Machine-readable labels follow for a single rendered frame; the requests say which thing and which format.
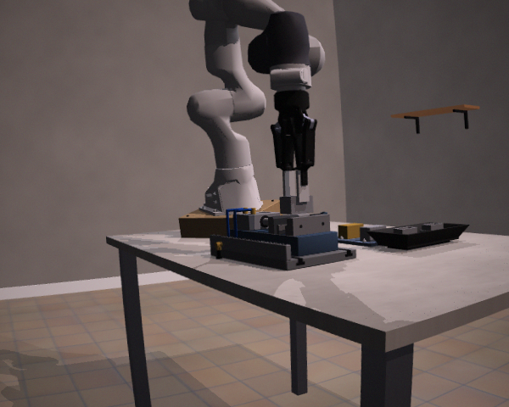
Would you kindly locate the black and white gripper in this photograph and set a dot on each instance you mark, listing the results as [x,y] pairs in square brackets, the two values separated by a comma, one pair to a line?
[294,104]

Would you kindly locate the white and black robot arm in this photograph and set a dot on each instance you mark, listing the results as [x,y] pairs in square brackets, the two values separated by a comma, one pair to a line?
[283,44]

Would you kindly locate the grey flat bar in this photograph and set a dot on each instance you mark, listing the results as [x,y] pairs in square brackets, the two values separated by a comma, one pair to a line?
[281,229]

